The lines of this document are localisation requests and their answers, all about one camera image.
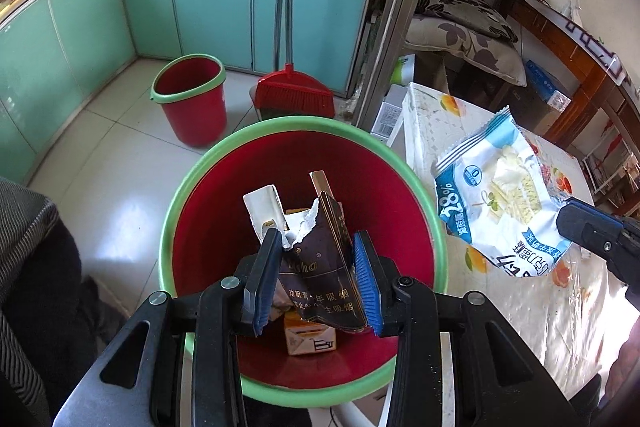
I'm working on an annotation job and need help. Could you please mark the person's dark trousers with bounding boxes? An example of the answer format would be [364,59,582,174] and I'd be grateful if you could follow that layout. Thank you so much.
[5,219,126,410]

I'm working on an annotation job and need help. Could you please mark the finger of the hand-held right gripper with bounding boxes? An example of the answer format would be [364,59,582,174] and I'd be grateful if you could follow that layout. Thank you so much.
[555,198,640,295]

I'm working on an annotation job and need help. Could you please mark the blue white snack packet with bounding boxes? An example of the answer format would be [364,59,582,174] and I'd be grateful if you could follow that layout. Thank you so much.
[431,106,576,282]

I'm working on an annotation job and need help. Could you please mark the white mat purple pattern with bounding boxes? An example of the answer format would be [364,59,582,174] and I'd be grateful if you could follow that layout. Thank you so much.
[562,14,631,85]

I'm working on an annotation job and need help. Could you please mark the large red bucket green rim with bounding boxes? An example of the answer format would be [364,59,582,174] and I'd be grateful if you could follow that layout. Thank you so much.
[159,116,448,409]

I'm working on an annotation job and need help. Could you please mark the torn dark brown cigarette pack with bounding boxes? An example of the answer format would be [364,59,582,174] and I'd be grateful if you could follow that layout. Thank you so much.
[242,171,371,338]

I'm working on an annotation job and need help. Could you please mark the dark floral cushion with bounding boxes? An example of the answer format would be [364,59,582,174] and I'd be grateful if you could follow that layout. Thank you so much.
[415,0,521,42]

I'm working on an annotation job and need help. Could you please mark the brown wooden desk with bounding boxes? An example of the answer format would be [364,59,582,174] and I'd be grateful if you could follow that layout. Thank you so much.
[505,0,640,188]

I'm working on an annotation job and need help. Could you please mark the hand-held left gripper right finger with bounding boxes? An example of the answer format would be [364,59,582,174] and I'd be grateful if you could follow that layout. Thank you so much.
[352,230,573,427]

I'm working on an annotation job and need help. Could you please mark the small red bucket green rim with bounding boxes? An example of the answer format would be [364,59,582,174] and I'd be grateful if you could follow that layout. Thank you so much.
[150,53,228,148]

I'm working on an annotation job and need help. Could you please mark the light floral cushion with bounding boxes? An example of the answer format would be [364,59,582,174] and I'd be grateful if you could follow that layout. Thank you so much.
[404,18,528,88]

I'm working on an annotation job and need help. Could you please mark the yellow drink carton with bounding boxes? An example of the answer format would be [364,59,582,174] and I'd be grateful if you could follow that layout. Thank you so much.
[284,309,337,356]

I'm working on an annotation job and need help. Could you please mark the person's striped grey shirt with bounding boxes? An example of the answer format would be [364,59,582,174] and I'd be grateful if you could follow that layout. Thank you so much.
[0,177,62,427]

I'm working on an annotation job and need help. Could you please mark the red broom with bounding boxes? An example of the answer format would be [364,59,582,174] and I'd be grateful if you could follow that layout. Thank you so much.
[255,0,336,118]

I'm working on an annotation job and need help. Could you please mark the white wire rack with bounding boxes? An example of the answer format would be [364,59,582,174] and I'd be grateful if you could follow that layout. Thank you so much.
[582,127,640,208]

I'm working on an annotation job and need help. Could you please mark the fruit print tablecloth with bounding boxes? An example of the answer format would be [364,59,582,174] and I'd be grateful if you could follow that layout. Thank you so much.
[400,82,626,427]

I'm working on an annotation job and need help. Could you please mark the aluminium door frame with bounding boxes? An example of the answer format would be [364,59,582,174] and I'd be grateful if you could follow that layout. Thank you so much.
[352,0,446,132]

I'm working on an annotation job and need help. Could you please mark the white box with barcode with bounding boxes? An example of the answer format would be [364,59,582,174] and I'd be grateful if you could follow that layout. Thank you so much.
[371,84,408,142]

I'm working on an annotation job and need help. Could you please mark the blue box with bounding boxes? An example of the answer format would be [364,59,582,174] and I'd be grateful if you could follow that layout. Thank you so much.
[525,58,572,110]

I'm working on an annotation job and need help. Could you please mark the green white box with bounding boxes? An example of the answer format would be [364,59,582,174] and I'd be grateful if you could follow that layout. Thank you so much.
[392,54,417,85]

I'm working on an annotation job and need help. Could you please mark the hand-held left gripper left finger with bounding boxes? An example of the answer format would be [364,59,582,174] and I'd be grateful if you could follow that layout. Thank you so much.
[52,228,286,427]

